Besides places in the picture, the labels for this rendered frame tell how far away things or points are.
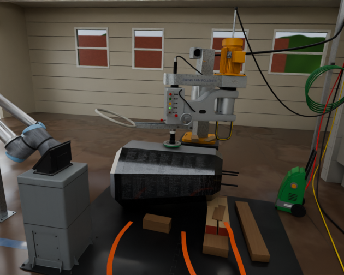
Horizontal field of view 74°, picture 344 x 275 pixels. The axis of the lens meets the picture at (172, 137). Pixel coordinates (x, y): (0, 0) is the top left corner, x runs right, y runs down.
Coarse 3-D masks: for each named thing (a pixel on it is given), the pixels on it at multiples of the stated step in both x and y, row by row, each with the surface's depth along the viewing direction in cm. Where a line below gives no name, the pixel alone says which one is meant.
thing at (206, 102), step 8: (208, 96) 264; (216, 96) 264; (224, 96) 266; (232, 96) 268; (184, 104) 260; (192, 104) 261; (200, 104) 263; (208, 104) 265; (184, 112) 262; (192, 112) 264; (200, 112) 266; (208, 112) 268; (216, 112) 288; (184, 120) 264; (200, 120) 268; (208, 120) 270; (216, 120) 272; (224, 120) 274; (232, 120) 276; (192, 128) 271
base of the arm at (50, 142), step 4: (44, 140) 186; (48, 140) 187; (52, 140) 189; (56, 140) 193; (40, 144) 185; (44, 144) 185; (48, 144) 186; (52, 144) 186; (56, 144) 188; (40, 148) 185; (44, 148) 184; (48, 148) 183; (40, 152) 185; (44, 152) 183
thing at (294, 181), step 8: (312, 152) 289; (312, 160) 273; (296, 168) 296; (288, 176) 290; (296, 176) 283; (304, 176) 280; (288, 184) 289; (296, 184) 283; (304, 184) 283; (280, 192) 298; (288, 192) 291; (296, 192) 286; (304, 192) 285; (280, 200) 298; (288, 200) 293; (296, 200) 289; (304, 200) 309; (280, 208) 300; (288, 208) 295; (296, 208) 286; (304, 208) 283; (296, 216) 288
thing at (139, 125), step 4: (136, 124) 259; (140, 124) 260; (144, 124) 261; (148, 124) 261; (152, 124) 262; (156, 124) 263; (160, 124) 264; (164, 124) 266; (148, 128) 263; (152, 128) 264; (156, 128) 264; (160, 128) 265; (164, 128) 266; (168, 128) 267; (172, 128) 268; (176, 128) 269; (180, 128) 270; (184, 128) 271
